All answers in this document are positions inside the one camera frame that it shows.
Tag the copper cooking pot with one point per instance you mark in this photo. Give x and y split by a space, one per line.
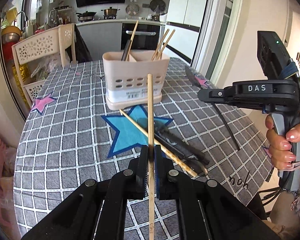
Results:
110 12

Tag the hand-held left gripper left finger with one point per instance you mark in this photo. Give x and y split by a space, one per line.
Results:
115 205

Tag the round dark strainer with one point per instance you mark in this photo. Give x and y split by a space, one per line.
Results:
158 5

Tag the black spoons on table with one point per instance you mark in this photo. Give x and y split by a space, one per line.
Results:
180 145

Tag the glass kettle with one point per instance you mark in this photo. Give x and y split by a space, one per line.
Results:
53 17

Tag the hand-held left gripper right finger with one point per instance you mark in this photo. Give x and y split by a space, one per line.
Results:
190 205

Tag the round metal steamer rack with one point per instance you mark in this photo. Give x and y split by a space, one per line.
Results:
132 9

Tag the beige perforated storage trolley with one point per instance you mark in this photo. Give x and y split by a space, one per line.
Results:
40 47

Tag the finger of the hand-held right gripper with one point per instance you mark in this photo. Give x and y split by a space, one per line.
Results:
215 95
240 107

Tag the metal mixing bowl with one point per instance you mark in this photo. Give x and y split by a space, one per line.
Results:
11 33

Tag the person's right hand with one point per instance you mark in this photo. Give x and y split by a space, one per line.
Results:
282 150

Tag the black wok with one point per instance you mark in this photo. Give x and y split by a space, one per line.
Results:
86 15

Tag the white refrigerator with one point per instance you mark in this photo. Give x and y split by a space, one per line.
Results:
187 10

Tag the gold foil package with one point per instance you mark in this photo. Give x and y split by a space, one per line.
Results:
21 80

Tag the plain wooden chopstick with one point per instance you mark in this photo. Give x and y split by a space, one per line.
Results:
166 42
161 42
150 105

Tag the chrome kitchen faucet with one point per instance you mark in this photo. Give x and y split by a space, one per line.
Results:
22 17

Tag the wooden chopstick with speckled end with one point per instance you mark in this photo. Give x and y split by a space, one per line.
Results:
135 123

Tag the snack bags in trolley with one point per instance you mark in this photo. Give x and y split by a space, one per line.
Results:
43 66

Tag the grey checked tablecloth with stars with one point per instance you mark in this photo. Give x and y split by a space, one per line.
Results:
72 140

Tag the pale pink utensil holder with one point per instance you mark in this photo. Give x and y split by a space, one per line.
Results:
130 80

